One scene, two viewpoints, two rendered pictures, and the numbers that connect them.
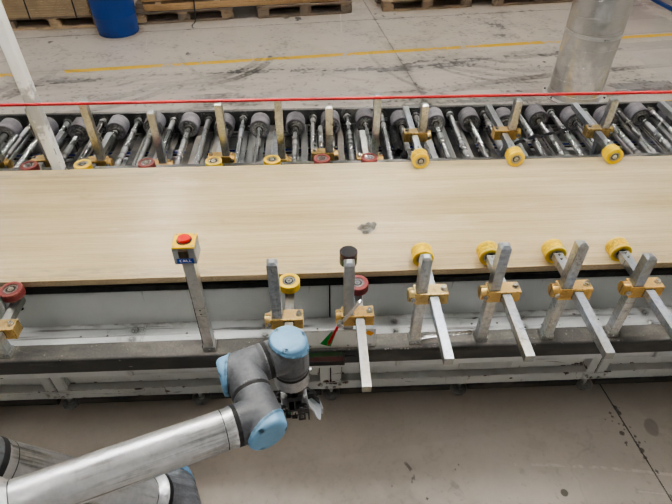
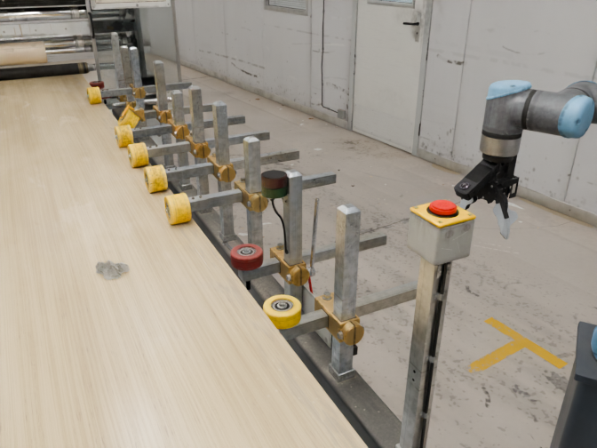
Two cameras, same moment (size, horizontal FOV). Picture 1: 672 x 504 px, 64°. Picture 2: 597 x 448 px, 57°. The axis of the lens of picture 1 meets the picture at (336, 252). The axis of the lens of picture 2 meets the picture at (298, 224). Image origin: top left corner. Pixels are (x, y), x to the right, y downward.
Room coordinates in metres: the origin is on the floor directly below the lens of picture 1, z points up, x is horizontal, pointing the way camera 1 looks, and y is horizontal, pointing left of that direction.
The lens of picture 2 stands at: (1.75, 1.06, 1.57)
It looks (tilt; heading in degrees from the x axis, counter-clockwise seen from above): 26 degrees down; 246
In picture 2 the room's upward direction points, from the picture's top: straight up
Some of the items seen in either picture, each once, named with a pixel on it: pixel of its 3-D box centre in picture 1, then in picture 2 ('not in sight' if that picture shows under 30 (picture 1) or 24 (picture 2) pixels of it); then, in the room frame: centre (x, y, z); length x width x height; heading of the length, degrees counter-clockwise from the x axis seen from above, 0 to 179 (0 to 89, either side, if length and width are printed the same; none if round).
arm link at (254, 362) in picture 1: (245, 372); (559, 113); (0.74, 0.21, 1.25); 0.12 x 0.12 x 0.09; 26
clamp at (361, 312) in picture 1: (354, 315); (288, 265); (1.27, -0.07, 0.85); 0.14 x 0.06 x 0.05; 92
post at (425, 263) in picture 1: (419, 306); (254, 217); (1.28, -0.29, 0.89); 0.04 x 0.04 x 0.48; 2
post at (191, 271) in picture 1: (199, 305); (423, 365); (1.25, 0.47, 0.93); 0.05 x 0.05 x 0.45; 2
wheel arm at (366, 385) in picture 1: (361, 335); (315, 255); (1.18, -0.09, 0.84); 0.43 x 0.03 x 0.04; 2
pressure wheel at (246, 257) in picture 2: (357, 292); (247, 268); (1.38, -0.08, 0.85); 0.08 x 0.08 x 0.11
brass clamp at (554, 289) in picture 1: (569, 289); (197, 146); (1.30, -0.82, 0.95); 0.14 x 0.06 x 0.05; 92
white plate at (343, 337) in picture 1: (340, 338); (306, 303); (1.25, -0.01, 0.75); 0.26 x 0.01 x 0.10; 92
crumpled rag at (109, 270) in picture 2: (367, 226); (111, 265); (1.70, -0.13, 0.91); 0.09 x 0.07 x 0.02; 117
